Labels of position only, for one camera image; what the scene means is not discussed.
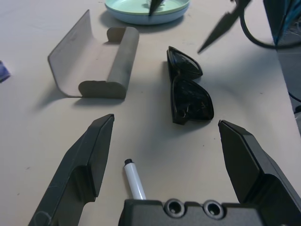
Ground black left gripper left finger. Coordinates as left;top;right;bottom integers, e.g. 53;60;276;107
28;114;115;226

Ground white marker blue cap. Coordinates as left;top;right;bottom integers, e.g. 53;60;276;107
124;159;147;201

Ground grey glasses case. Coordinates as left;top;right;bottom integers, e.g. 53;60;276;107
48;9;140;99

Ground light green plate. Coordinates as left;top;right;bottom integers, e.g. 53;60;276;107
105;0;190;16

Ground purple tissue pack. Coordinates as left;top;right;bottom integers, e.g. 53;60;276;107
0;60;12;83

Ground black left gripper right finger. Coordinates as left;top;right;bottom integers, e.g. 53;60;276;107
218;120;301;226

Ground light blue plate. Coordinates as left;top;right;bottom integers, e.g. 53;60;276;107
105;6;189;25

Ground dark rug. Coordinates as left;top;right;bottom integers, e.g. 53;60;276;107
263;0;301;48

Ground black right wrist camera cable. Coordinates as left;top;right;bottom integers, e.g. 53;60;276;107
239;0;283;49

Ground black sunglasses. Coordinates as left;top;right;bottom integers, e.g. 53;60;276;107
166;46;214;127

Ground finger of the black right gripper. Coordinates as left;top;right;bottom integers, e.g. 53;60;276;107
197;0;253;54
144;0;165;16

